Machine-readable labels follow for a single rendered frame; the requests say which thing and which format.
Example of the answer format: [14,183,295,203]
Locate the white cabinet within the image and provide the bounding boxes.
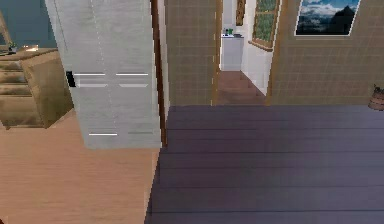
[220,34,245,72]

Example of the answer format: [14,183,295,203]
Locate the white room door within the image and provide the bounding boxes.
[44,0,163,150]

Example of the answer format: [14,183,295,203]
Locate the wooden framed window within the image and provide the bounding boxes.
[248,0,281,53]

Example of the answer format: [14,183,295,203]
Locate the tan wooden chest of drawers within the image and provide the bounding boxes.
[0,47,75,130]

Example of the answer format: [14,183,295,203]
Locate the framed mountain picture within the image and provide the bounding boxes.
[294,0,362,37]

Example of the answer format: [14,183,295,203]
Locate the brown wooden barrel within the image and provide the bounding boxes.
[367,84,384,112]

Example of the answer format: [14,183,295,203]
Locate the brown wall hanging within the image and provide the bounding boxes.
[235,0,247,27]

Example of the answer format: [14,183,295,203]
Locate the black door handle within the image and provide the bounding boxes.
[65,70,77,89]

